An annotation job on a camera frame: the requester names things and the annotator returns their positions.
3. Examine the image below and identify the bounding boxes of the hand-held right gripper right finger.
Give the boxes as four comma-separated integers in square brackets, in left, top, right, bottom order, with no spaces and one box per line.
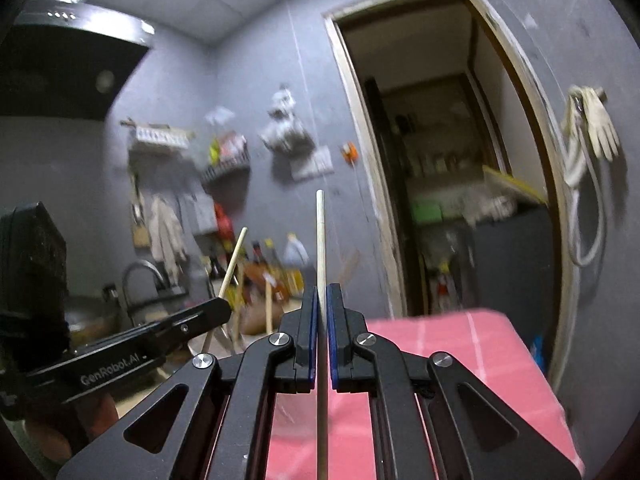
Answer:
[326,284,587,480]

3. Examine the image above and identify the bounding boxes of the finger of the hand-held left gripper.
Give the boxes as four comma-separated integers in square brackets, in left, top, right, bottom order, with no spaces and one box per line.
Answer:
[72,304,234,357]
[67,299,222,356]

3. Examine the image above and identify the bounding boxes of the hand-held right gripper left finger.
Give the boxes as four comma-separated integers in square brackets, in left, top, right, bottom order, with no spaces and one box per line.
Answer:
[57,285,321,480]

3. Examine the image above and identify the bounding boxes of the person's left hand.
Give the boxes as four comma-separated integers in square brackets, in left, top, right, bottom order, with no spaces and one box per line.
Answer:
[22,391,119,462]

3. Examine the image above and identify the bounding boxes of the metal kitchen faucet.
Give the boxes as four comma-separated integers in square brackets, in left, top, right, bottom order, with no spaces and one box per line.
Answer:
[121,259,189,313]

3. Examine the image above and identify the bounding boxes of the white hanging towel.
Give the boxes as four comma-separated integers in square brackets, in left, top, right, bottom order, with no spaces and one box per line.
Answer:
[149,194,188,267]

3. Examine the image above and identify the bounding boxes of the large cooking oil jug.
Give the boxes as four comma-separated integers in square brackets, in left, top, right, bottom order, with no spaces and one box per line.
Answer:
[282,232,311,297]

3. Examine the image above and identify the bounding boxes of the wooden knife rack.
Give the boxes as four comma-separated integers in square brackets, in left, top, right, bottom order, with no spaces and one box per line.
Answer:
[130,174,152,249]

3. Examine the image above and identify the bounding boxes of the red plastic bag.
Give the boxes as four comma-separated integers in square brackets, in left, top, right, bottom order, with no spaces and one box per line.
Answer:
[214,202,237,247]

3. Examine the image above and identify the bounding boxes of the grey hanging box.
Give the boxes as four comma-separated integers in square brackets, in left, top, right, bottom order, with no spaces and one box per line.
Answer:
[191,194,220,236]

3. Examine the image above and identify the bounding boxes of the pink checked tablecloth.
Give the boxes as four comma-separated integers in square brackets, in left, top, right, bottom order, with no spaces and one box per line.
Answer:
[265,308,587,480]

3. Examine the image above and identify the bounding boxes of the green box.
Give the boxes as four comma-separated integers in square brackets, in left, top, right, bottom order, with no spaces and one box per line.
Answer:
[411,199,445,224]

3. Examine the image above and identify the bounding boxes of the seasoning packets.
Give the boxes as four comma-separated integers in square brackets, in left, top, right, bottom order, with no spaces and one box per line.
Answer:
[207,131,249,167]

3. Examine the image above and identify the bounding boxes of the blue plastic bag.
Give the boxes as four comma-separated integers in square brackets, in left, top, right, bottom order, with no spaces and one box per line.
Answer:
[530,334,548,374]

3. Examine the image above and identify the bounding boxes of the grey cabinet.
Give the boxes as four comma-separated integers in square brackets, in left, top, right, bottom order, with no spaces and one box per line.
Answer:
[471,204,557,322]

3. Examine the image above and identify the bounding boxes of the white rag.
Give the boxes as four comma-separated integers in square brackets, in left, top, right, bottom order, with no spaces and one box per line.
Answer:
[462,192,518,221]

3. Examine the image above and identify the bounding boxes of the black range hood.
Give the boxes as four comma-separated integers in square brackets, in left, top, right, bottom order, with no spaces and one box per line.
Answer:
[0,1,154,122]

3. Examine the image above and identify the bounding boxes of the white hanging plastic bag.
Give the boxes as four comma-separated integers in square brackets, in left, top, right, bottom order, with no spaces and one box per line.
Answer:
[259,86,314,154]

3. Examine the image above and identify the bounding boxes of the wooden storage shelves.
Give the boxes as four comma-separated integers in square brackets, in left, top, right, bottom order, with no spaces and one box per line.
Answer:
[390,75,493,196]

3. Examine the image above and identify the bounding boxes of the yellow edged board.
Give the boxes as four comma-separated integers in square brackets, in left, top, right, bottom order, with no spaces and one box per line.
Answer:
[481,164,549,204]

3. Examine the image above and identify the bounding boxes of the white rubber gloves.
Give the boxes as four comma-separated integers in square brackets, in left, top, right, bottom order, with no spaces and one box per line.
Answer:
[581,86,622,163]

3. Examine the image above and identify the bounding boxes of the grey wall shelf rack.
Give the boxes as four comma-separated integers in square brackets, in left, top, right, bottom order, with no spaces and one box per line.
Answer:
[199,156,252,184]

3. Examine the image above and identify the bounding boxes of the white wall basket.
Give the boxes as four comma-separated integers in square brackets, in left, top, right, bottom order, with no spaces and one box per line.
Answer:
[119,118,197,152]

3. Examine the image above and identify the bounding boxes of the wall socket panel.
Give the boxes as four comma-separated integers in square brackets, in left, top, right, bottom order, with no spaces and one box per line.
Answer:
[290,145,336,182]

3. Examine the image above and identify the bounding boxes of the wooden door frame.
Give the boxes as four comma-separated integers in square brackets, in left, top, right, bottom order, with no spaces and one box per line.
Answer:
[323,0,582,377]

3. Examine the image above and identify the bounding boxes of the white hose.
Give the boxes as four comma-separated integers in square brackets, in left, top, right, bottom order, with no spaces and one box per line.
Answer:
[561,86,607,268]

